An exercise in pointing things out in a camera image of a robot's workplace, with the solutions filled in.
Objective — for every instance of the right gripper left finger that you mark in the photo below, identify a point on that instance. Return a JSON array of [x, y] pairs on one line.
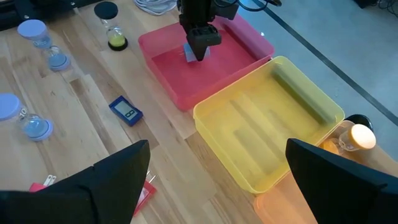
[[109, 186]]

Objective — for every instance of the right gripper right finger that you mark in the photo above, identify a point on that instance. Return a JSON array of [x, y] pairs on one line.
[[335, 193]]

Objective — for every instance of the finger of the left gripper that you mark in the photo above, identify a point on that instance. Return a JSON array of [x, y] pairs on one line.
[[203, 40]]

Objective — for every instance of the lavender blue wall charger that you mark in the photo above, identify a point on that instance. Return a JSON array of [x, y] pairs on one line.
[[188, 54]]

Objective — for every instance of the orange hourglass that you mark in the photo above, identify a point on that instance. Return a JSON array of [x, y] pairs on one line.
[[362, 137]]

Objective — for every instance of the small navy digital timer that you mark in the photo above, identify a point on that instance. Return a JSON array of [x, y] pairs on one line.
[[124, 109]]

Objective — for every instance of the black capped yellow hourglass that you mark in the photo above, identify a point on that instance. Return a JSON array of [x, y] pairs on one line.
[[105, 10]]

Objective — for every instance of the lavender capped hourglass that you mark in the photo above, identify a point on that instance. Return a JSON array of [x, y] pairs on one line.
[[9, 105], [31, 29]]

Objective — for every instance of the pink translucent plastic bin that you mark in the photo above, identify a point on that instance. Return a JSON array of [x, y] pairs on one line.
[[192, 77]]

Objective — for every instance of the orange translucent plastic bin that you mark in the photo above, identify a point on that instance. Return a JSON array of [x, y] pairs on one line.
[[280, 205]]

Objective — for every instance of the yellow translucent plastic bin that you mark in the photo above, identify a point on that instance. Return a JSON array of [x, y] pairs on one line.
[[264, 124]]

